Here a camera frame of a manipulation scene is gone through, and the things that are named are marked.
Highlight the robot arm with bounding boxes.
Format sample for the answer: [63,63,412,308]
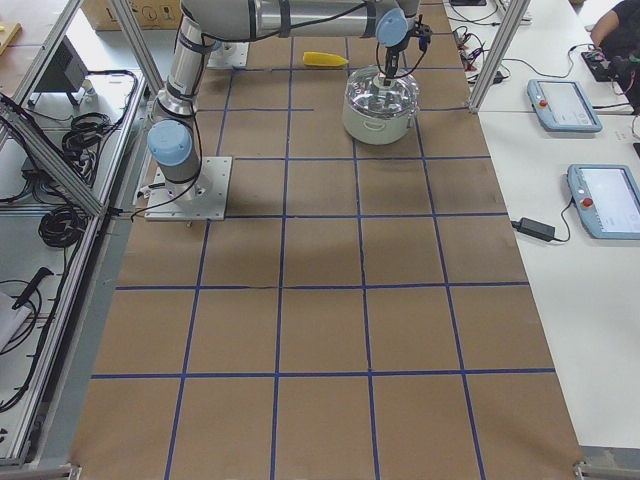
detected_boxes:
[147,1,428,193]

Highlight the cardboard box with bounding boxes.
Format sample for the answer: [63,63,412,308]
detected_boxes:
[81,0,182,31]

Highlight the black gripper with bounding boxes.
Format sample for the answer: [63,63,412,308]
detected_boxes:
[378,14,431,80]

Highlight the glass pot lid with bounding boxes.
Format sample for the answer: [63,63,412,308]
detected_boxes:
[345,65,419,119]

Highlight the coiled black cable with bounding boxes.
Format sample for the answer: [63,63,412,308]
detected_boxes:
[39,204,86,249]

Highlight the aluminium frame rail left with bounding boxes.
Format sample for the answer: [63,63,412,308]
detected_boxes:
[1,1,161,478]

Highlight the yellow corn cob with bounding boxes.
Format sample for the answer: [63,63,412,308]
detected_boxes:
[302,51,349,68]

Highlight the person in black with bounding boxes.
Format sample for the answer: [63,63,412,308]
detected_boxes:
[590,0,639,114]

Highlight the pale green cooking pot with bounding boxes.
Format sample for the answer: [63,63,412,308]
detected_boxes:
[342,65,419,145]

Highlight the black power adapter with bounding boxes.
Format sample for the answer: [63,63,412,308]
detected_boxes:
[511,217,555,242]

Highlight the teach pendant near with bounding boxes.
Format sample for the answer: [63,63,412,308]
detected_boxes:
[567,164,639,240]

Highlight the teach pendant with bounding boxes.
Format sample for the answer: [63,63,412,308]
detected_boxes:
[567,164,639,240]
[527,79,602,133]

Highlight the teach pendant far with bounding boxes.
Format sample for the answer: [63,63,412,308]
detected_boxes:
[527,79,602,133]

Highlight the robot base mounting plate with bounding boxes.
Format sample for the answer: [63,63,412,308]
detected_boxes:
[143,156,232,221]

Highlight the aluminium frame post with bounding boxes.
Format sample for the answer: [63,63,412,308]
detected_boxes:
[468,0,530,113]

